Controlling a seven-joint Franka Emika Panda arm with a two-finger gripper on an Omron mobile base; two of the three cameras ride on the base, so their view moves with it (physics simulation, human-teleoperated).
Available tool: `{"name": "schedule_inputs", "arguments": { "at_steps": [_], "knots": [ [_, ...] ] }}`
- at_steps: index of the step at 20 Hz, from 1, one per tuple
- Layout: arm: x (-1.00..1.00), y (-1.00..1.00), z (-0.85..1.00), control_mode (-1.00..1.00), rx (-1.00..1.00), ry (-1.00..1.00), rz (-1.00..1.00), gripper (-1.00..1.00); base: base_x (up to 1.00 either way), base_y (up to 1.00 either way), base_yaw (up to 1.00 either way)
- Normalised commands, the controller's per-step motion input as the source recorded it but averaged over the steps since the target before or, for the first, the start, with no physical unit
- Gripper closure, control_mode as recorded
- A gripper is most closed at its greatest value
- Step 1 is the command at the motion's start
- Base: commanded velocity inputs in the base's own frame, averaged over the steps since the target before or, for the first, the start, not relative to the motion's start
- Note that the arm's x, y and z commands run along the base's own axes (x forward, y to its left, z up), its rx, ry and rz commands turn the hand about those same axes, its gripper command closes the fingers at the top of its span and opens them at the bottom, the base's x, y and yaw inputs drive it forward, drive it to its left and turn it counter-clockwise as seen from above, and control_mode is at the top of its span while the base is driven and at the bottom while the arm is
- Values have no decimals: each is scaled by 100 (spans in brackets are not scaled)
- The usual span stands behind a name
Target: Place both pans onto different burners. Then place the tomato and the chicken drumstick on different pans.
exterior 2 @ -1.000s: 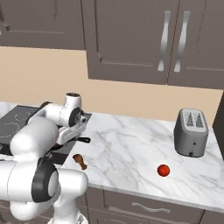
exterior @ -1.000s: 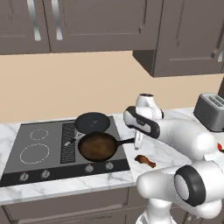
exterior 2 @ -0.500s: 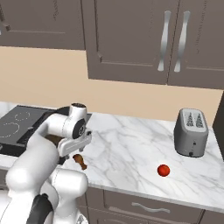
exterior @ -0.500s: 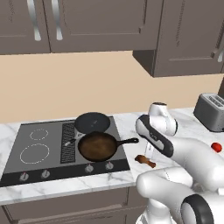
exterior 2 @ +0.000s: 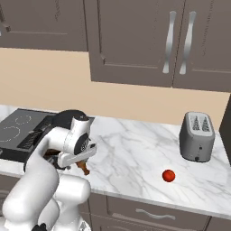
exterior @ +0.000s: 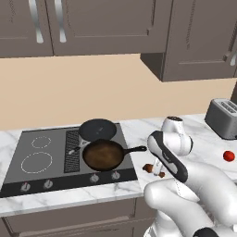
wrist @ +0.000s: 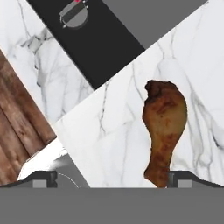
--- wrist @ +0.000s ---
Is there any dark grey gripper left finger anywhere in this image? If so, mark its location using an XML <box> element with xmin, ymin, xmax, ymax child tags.
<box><xmin>1</xmin><ymin>170</ymin><xmax>59</xmax><ymax>189</ymax></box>

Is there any grey hob knob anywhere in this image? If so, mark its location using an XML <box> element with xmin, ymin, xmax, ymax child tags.
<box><xmin>59</xmin><ymin>0</ymin><xmax>89</xmax><ymax>30</ymax></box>

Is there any black hob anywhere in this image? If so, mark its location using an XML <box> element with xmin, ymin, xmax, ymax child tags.
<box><xmin>25</xmin><ymin>0</ymin><xmax>146</xmax><ymax>91</ymax></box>

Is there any brown chicken drumstick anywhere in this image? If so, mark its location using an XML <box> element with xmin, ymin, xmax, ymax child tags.
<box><xmin>142</xmin><ymin>79</ymin><xmax>188</xmax><ymax>189</ymax></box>

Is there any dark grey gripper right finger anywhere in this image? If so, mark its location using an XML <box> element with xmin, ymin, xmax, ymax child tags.
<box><xmin>167</xmin><ymin>170</ymin><xmax>224</xmax><ymax>189</ymax></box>

